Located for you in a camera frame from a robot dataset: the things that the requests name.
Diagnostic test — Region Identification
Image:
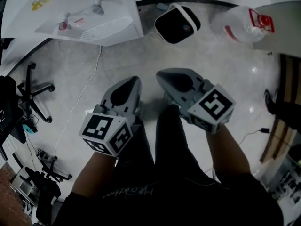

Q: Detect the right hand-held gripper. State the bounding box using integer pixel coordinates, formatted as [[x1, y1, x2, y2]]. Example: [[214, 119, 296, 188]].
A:
[[156, 68, 237, 135]]

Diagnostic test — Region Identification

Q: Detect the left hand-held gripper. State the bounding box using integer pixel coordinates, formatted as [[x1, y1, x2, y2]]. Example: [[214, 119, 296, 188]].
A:
[[79, 75, 143, 158]]

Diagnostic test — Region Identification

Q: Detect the white water dispenser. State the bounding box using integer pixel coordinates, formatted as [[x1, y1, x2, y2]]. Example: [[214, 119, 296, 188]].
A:
[[1, 0, 144, 47]]

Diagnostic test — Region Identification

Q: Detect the person's left forearm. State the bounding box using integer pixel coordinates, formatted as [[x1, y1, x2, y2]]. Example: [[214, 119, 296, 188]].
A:
[[71, 149, 119, 195]]

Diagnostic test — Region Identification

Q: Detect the person's right forearm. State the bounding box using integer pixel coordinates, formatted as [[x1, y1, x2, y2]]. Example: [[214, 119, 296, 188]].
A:
[[206, 123, 252, 184]]

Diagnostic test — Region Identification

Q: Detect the clear water jug red cap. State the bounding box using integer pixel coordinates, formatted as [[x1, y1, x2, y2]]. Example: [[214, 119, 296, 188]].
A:
[[211, 5, 275, 44]]

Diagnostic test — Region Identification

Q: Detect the person's left leg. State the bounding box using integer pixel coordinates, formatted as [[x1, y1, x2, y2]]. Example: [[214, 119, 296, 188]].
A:
[[114, 116, 156, 182]]

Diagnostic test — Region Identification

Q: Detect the person's leg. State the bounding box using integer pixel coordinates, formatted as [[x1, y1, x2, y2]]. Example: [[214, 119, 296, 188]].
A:
[[114, 116, 156, 182], [154, 104, 214, 182]]

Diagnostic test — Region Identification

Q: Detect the person's right leg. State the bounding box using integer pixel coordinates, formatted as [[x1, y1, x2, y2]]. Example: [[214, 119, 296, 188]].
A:
[[154, 104, 214, 182]]

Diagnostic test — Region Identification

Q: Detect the white bin with black inside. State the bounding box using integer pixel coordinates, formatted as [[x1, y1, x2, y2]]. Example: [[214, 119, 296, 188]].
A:
[[154, 3, 202, 45]]

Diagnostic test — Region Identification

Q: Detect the blue handheld device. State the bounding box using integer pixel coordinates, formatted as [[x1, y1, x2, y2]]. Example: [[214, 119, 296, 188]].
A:
[[22, 123, 38, 134]]

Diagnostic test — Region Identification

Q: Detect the black office chair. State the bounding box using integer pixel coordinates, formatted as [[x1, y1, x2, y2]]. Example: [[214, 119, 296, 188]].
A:
[[23, 154, 73, 223], [0, 62, 56, 124]]

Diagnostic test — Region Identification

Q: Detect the wooden panel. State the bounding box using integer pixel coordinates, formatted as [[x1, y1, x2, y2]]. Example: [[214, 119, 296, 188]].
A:
[[259, 54, 301, 164]]

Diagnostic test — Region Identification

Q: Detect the person's black shirt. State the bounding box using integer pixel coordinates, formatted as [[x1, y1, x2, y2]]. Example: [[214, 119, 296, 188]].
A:
[[52, 170, 285, 226]]

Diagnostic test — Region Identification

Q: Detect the grey table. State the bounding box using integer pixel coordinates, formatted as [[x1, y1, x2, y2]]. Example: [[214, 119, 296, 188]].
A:
[[253, 0, 301, 59]]

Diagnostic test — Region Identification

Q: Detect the white cable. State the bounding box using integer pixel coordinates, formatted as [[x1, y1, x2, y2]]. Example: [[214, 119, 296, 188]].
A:
[[54, 45, 103, 159]]

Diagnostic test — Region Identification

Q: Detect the black power adapter with cable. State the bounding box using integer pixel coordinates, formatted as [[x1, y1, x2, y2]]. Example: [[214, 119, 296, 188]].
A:
[[238, 127, 271, 146]]

